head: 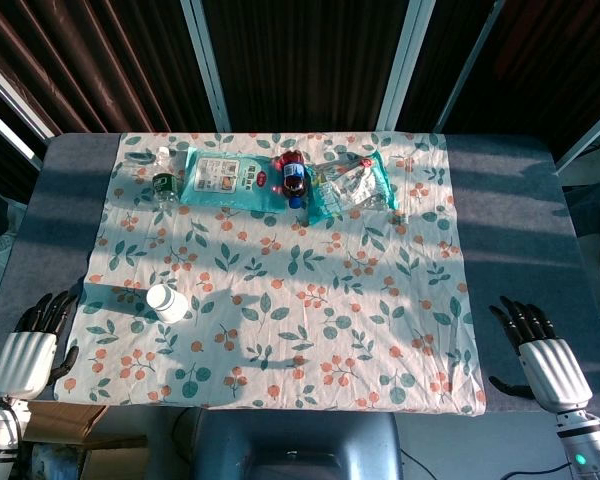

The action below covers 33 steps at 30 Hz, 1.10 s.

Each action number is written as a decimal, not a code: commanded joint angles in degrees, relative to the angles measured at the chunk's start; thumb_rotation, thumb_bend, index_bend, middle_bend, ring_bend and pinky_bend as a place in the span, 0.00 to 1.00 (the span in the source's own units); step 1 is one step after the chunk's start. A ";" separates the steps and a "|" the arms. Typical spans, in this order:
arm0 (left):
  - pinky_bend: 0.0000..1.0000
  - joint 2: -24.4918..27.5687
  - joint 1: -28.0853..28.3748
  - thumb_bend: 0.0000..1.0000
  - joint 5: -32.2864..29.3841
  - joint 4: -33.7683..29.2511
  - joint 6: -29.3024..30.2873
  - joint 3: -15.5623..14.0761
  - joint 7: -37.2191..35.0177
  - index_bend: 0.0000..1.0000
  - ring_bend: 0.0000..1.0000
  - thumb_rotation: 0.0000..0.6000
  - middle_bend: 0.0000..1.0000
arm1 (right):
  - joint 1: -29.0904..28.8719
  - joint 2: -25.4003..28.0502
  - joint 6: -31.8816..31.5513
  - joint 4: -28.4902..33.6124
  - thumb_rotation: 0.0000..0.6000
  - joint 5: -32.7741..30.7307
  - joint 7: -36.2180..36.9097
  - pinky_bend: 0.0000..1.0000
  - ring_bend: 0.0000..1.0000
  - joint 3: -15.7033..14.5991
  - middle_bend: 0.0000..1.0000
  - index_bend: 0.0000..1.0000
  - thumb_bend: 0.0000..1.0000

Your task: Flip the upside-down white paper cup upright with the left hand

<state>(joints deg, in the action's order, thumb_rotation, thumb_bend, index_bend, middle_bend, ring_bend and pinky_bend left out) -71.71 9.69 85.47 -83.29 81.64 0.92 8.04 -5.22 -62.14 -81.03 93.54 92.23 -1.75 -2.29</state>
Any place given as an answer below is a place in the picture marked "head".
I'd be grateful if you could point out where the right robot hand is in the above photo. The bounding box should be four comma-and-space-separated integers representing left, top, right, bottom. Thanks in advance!
487, 294, 594, 413

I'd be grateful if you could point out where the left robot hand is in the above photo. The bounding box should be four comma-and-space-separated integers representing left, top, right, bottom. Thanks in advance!
0, 291, 80, 401

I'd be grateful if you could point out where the white paper cup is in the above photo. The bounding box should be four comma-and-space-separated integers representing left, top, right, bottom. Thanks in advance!
145, 283, 190, 325

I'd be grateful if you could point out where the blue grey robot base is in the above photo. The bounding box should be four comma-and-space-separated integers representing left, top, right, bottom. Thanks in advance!
193, 409, 404, 480

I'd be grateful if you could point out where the brown cardboard box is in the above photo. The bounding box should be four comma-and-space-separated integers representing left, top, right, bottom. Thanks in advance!
22, 399, 149, 451

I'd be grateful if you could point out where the blue grey felt table cover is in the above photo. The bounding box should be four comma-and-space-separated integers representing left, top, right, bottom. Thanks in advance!
0, 132, 600, 414

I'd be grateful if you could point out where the clear water bottle green label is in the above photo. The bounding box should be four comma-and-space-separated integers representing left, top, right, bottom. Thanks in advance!
151, 146, 180, 211

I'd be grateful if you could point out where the floral tablecloth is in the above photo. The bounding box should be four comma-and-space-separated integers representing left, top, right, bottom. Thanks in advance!
53, 131, 487, 417

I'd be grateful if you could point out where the clear teal snack bag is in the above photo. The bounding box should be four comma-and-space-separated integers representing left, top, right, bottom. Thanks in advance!
305, 149, 400, 227

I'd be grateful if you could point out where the teal wet wipes pack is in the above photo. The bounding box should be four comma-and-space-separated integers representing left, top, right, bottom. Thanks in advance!
179, 147, 289, 214

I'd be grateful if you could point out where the dark brown pleated curtain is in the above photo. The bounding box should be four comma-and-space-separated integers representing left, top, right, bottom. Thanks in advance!
397, 0, 600, 161
199, 0, 412, 134
0, 0, 217, 201

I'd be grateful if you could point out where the cola bottle blue cap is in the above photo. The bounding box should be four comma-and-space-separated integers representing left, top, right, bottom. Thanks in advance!
274, 148, 311, 210

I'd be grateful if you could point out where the black cable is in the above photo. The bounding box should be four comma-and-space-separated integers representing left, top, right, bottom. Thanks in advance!
399, 448, 574, 480

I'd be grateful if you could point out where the white frame bar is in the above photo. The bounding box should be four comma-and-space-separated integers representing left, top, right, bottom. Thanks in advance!
554, 99, 600, 174
0, 49, 56, 169

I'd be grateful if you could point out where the thin white frame post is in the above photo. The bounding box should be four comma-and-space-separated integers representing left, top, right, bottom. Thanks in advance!
432, 0, 506, 134

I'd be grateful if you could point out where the white double frame post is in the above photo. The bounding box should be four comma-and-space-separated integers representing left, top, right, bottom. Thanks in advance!
377, 0, 437, 132
179, 0, 232, 133

